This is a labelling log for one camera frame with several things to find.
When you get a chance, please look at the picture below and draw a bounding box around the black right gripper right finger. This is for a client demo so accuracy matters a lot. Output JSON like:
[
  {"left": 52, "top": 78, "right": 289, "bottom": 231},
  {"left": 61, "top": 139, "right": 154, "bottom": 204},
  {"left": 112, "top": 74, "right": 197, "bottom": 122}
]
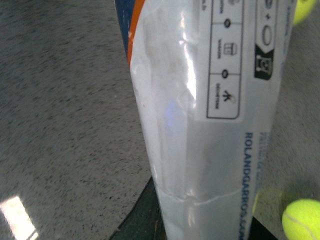
[{"left": 248, "top": 216, "right": 278, "bottom": 240}]

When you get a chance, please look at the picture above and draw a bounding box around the Roland Garros tennis ball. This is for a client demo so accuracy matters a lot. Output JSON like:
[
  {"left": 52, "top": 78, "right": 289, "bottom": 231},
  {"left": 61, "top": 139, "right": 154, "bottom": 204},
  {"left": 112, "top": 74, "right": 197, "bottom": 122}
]
[{"left": 282, "top": 198, "right": 320, "bottom": 240}]

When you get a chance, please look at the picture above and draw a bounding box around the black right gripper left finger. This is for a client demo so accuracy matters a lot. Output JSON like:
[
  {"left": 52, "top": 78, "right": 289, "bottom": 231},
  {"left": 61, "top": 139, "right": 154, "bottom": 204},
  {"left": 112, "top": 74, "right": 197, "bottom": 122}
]
[{"left": 110, "top": 178, "right": 167, "bottom": 240}]

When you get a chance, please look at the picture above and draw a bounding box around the plain yellow tennis ball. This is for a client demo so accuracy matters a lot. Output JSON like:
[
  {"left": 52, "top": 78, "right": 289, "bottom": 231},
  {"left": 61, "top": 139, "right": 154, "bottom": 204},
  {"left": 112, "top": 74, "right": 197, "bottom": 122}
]
[{"left": 293, "top": 0, "right": 317, "bottom": 26}]

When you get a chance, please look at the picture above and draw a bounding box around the clear Wilson tennis ball can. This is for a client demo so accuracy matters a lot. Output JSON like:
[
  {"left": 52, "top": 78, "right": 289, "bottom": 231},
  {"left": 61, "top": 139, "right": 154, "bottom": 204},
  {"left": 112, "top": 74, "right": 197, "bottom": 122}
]
[{"left": 115, "top": 0, "right": 297, "bottom": 240}]

